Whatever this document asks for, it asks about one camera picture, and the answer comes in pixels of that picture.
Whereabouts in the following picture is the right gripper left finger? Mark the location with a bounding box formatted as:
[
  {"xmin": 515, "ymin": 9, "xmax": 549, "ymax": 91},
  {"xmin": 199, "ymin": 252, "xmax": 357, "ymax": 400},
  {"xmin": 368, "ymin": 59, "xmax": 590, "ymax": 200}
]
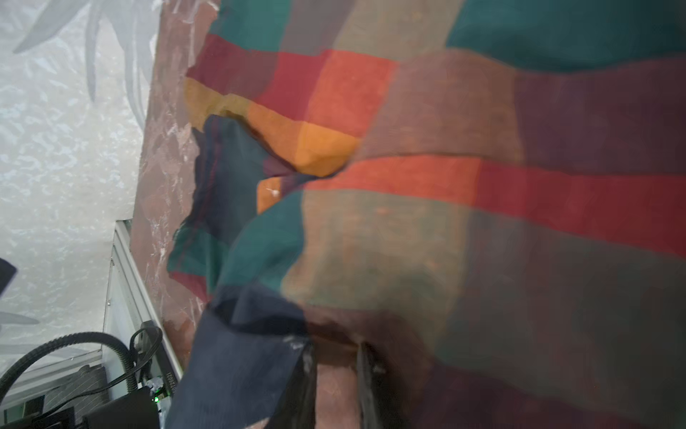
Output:
[{"xmin": 264, "ymin": 343, "xmax": 318, "ymax": 429}]

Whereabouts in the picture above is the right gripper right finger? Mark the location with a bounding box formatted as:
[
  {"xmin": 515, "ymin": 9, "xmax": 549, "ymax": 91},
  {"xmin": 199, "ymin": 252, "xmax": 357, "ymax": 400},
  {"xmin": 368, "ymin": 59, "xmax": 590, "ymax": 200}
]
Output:
[{"xmin": 357, "ymin": 342, "xmax": 407, "ymax": 429}]

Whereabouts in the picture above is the multicolour plaid shirt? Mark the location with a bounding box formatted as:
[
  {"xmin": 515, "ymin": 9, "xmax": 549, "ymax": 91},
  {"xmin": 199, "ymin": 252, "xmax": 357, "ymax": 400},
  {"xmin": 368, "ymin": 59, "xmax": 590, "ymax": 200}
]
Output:
[{"xmin": 166, "ymin": 1, "xmax": 685, "ymax": 428}]

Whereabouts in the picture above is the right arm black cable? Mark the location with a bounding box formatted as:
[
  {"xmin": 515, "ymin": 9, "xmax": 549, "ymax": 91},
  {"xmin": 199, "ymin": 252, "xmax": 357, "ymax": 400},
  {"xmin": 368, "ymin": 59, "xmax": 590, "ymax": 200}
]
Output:
[{"xmin": 0, "ymin": 320, "xmax": 164, "ymax": 419}]

